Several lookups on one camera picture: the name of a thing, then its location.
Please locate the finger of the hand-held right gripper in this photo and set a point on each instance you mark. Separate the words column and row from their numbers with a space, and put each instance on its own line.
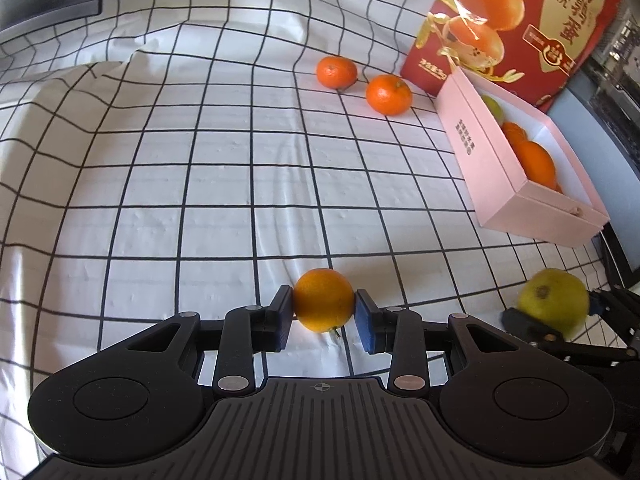
column 520, row 322
column 596, row 304

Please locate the pink cardboard box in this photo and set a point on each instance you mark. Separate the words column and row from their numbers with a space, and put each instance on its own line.
column 480, row 160

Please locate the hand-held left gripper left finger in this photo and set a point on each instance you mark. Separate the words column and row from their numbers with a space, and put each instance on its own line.
column 282, row 321

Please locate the orange mandarin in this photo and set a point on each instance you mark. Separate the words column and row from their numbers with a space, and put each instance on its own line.
column 336, row 71
column 515, row 132
column 536, row 164
column 389, row 95
column 322, row 300

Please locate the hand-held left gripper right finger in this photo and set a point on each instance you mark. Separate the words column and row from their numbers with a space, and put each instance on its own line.
column 364, row 324

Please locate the black framed grey panel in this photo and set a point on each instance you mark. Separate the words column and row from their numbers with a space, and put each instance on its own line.
column 580, row 110

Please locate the dark equipment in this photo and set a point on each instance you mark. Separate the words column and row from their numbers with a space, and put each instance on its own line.
column 625, row 50

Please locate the yellow-green citrus fruit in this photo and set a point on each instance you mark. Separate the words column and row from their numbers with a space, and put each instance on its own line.
column 494, row 109
column 552, row 300

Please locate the white black checked cloth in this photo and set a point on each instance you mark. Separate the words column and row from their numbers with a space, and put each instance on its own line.
column 200, row 185

